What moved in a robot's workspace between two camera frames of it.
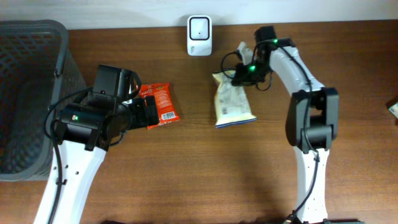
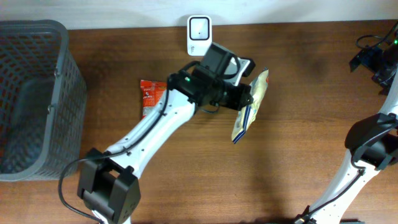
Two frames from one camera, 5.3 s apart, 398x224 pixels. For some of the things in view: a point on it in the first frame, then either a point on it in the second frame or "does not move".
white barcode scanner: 199,35 does not move
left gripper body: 150,109 → 241,97
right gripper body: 244,78 → 362,59
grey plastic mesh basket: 37,71 does not move
